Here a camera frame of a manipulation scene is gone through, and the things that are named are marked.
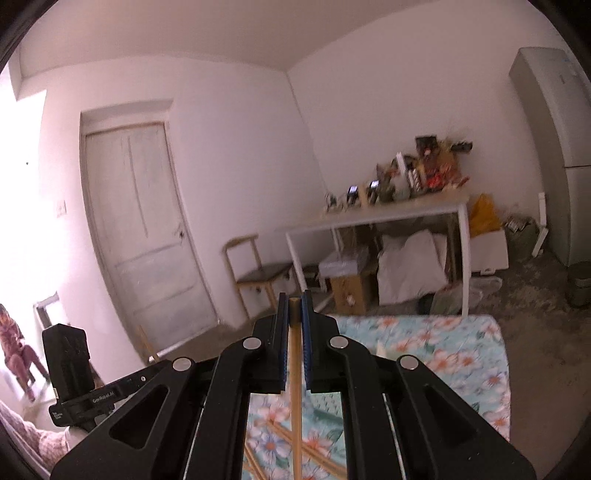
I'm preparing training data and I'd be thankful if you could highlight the dark soda bottle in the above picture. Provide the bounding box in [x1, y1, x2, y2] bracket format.
[425, 159, 446, 190]

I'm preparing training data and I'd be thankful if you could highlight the silver refrigerator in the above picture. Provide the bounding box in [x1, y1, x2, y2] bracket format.
[509, 46, 591, 268]

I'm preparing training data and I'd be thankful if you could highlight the white box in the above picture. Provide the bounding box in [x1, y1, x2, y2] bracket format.
[471, 228, 509, 273]

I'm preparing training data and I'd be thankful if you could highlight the person's left forearm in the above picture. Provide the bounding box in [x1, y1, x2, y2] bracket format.
[0, 401, 75, 478]

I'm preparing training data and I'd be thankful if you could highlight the yellow plastic bag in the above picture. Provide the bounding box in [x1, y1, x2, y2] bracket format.
[468, 194, 503, 236]

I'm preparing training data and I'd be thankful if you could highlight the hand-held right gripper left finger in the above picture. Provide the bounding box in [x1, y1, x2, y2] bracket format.
[50, 292, 291, 480]

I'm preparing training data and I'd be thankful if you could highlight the dark metal pot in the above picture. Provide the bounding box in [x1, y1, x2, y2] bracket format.
[567, 262, 591, 308]

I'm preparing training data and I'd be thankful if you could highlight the white table with wooden top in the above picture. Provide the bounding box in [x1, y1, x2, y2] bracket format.
[277, 194, 472, 319]

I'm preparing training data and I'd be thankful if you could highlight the small cardboard box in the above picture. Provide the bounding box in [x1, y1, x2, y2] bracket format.
[331, 272, 370, 317]

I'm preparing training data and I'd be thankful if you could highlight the green plastic utensil holder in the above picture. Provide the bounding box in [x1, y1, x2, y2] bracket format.
[307, 390, 345, 423]

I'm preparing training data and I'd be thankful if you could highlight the white bag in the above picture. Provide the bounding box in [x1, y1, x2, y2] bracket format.
[378, 231, 448, 305]

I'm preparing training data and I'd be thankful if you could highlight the flat grey box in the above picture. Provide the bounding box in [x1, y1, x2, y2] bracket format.
[318, 251, 370, 278]

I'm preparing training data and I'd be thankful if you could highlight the floral blue blanket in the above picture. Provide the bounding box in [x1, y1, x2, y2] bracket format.
[245, 314, 511, 480]

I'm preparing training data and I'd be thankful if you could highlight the white door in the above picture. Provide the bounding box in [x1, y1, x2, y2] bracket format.
[81, 121, 218, 352]

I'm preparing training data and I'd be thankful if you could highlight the wooden chair with dark seat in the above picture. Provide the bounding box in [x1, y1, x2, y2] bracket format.
[225, 234, 296, 319]

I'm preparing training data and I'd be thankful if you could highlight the green sack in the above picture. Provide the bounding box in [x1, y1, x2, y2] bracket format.
[503, 217, 541, 259]

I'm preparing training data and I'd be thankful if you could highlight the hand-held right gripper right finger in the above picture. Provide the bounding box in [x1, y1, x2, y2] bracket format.
[300, 290, 539, 480]

